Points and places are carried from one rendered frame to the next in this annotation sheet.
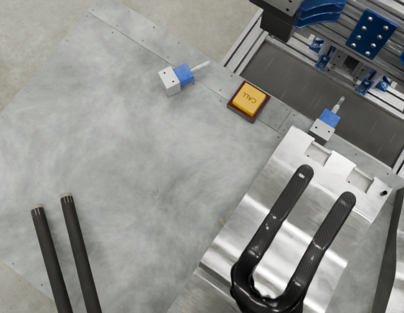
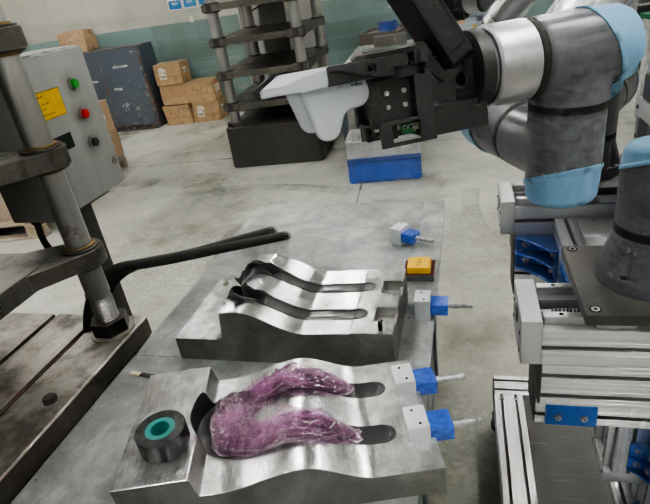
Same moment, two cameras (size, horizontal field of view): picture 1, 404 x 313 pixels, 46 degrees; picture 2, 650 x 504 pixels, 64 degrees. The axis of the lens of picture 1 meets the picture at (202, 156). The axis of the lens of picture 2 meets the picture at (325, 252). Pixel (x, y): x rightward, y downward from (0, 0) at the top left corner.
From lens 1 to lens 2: 1.26 m
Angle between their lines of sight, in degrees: 59
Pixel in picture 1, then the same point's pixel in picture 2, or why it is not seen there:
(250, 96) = (420, 262)
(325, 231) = (322, 315)
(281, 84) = (550, 436)
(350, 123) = not seen: outside the picture
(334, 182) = (370, 302)
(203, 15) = not seen: hidden behind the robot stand
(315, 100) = (564, 477)
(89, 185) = (301, 241)
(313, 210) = (337, 302)
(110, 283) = (236, 270)
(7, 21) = (449, 283)
